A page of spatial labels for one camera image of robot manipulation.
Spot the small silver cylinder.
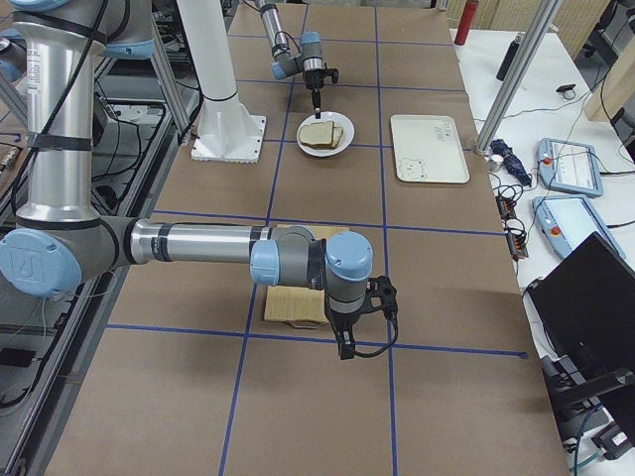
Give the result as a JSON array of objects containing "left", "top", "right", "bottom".
[{"left": 486, "top": 154, "right": 504, "bottom": 173}]

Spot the folded dark umbrella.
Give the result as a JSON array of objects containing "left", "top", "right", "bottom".
[{"left": 490, "top": 139, "right": 532, "bottom": 186}]

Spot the white round plate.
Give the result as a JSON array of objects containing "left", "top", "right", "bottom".
[{"left": 296, "top": 111, "right": 355, "bottom": 158}]

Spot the bread slice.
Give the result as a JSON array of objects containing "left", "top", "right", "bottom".
[
  {"left": 329, "top": 126, "right": 343, "bottom": 149},
  {"left": 299, "top": 121, "right": 334, "bottom": 149}
]

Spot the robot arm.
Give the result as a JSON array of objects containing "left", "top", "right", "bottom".
[
  {"left": 254, "top": 1, "right": 338, "bottom": 119},
  {"left": 1, "top": 1, "right": 378, "bottom": 359}
]

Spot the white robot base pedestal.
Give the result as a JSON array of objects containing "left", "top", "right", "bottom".
[{"left": 184, "top": 1, "right": 267, "bottom": 164}]

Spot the aluminium frame post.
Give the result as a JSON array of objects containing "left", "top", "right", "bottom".
[{"left": 473, "top": 0, "right": 563, "bottom": 156}]

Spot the red bottle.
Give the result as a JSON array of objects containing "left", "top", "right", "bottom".
[{"left": 454, "top": 0, "right": 479, "bottom": 46}]

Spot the far teach pendant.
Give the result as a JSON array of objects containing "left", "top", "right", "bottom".
[{"left": 537, "top": 138, "right": 603, "bottom": 198}]

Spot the black laptop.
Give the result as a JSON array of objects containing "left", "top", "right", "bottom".
[{"left": 529, "top": 232, "right": 634, "bottom": 439}]

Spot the wooden cutting board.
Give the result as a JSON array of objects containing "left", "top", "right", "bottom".
[{"left": 264, "top": 225, "right": 348, "bottom": 329}]

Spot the near teach pendant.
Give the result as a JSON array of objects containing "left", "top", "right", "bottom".
[{"left": 532, "top": 194, "right": 625, "bottom": 259}]

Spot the black bottle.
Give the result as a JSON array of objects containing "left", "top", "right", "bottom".
[{"left": 496, "top": 32, "right": 525, "bottom": 81}]

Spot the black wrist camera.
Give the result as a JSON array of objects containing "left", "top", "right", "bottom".
[{"left": 321, "top": 68, "right": 339, "bottom": 84}]

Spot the teach pendant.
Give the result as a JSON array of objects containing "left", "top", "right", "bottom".
[
  {"left": 532, "top": 194, "right": 625, "bottom": 259},
  {"left": 537, "top": 138, "right": 603, "bottom": 198}
]

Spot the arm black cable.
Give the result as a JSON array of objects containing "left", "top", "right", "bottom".
[{"left": 351, "top": 311, "right": 401, "bottom": 359}]

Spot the cream bear serving tray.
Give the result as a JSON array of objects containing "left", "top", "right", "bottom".
[{"left": 391, "top": 114, "right": 469, "bottom": 184}]

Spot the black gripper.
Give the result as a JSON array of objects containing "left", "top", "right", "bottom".
[
  {"left": 324, "top": 292, "right": 366, "bottom": 360},
  {"left": 303, "top": 69, "right": 324, "bottom": 119}
]

